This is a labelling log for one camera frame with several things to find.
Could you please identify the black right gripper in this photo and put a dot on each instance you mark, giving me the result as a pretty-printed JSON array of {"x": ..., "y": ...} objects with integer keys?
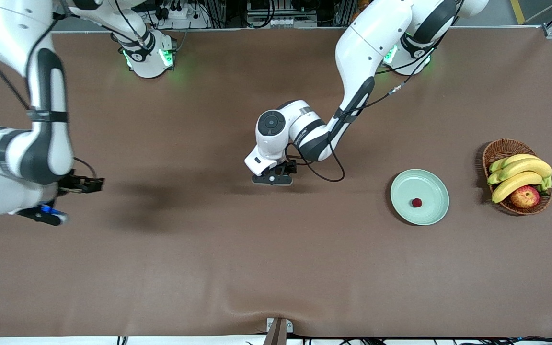
[{"x": 71, "y": 182}]

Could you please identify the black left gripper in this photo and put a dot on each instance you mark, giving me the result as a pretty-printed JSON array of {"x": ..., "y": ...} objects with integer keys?
[{"x": 286, "y": 168}]

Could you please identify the red toy strawberry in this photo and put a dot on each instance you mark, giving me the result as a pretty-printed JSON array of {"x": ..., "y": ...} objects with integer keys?
[{"x": 417, "y": 202}]

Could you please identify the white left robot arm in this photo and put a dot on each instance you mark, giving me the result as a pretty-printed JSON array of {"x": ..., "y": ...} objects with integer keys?
[{"x": 376, "y": 38}]

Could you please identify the pale green round plate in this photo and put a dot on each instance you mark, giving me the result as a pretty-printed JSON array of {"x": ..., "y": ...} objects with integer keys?
[{"x": 429, "y": 187}]

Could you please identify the large table cover mat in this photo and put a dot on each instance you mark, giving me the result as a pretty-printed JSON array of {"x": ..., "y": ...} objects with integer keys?
[{"x": 276, "y": 239}]

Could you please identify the brown stand pole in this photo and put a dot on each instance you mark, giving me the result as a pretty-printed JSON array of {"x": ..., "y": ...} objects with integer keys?
[{"x": 277, "y": 335}]

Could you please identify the white power strip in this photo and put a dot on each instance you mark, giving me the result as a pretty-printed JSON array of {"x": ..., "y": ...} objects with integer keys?
[{"x": 187, "y": 21}]

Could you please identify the bag of orange buns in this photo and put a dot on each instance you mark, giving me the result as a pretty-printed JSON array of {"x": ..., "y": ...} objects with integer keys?
[{"x": 360, "y": 4}]

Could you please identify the brown wicker basket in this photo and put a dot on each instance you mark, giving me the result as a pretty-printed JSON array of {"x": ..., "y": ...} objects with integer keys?
[{"x": 501, "y": 148}]

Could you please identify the red yellow apple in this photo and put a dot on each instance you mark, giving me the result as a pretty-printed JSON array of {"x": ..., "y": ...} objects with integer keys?
[{"x": 525, "y": 197}]

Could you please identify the silver mounting bracket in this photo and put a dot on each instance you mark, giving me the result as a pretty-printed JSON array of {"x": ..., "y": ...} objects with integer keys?
[{"x": 289, "y": 327}]

